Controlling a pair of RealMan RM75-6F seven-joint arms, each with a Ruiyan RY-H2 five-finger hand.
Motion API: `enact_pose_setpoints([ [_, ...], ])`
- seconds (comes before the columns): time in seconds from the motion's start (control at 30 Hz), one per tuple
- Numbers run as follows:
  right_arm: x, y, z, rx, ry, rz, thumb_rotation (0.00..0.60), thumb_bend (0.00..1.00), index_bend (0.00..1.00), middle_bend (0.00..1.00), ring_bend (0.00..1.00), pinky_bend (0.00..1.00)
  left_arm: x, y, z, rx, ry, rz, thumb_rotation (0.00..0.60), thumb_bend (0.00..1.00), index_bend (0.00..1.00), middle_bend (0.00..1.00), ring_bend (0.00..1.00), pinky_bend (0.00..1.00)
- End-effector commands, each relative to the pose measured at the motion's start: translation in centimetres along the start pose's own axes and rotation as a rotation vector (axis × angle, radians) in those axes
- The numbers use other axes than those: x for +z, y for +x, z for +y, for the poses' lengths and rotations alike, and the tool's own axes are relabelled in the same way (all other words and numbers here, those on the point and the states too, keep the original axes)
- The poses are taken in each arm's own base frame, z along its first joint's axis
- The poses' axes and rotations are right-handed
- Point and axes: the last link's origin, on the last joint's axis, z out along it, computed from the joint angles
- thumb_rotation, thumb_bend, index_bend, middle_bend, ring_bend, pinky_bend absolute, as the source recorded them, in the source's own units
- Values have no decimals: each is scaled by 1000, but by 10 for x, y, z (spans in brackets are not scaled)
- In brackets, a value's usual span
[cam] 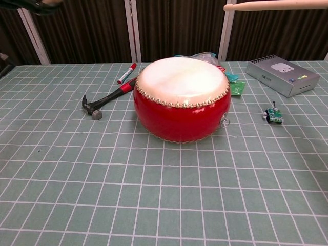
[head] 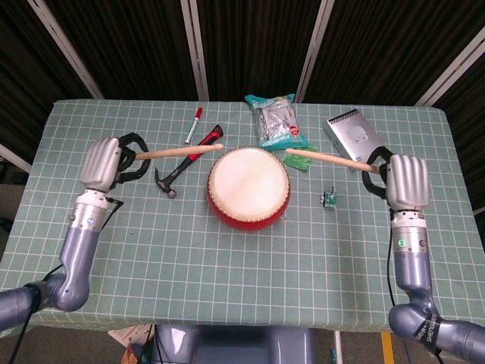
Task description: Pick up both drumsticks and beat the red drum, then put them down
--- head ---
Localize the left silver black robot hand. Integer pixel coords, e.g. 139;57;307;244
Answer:
78;131;149;193

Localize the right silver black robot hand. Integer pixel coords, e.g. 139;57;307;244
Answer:
361;146;431;210

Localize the light wooden drumstick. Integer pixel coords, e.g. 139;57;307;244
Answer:
285;148;382;175
134;143;224;162

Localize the red drum with white skin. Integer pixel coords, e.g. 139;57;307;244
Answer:
206;146;292;232

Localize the silver product box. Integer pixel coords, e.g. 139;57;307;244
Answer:
322;108;390;172

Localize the black red claw hammer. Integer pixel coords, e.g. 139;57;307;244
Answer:
154;124;225;200

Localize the small green toy car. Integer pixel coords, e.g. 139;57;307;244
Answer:
320;185;339;209

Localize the dark ribbed partition panel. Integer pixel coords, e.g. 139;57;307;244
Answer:
0;0;95;152
44;0;202;102
195;0;323;102
434;49;485;215
306;0;485;105

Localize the red white marker pen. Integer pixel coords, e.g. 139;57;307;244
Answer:
184;107;204;145

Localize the small green packet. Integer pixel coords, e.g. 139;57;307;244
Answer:
282;146;318;172

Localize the teal clear snack bag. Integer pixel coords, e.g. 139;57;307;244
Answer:
244;93;318;152

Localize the green grid tablecloth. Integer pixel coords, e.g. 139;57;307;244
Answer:
0;99;485;334

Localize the yellow floor tape strip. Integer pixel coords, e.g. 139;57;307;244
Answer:
380;331;395;364

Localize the white printed paper sheet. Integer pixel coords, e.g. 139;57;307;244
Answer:
108;324;152;348

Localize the white table leg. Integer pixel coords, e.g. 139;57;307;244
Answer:
333;330;344;364

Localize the blue-grey robot torso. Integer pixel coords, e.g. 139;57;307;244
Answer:
153;324;318;364

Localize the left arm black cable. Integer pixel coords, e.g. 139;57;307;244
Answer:
7;193;125;364

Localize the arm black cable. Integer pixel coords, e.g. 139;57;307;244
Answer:
385;206;399;308
7;193;125;364

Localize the white partition frame post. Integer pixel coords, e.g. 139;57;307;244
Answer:
294;0;336;103
415;28;485;106
180;0;210;102
0;143;33;174
27;0;104;100

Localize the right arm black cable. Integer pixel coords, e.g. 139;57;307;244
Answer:
385;206;399;308

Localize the black printed cable strap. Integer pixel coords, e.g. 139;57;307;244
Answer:
415;312;440;344

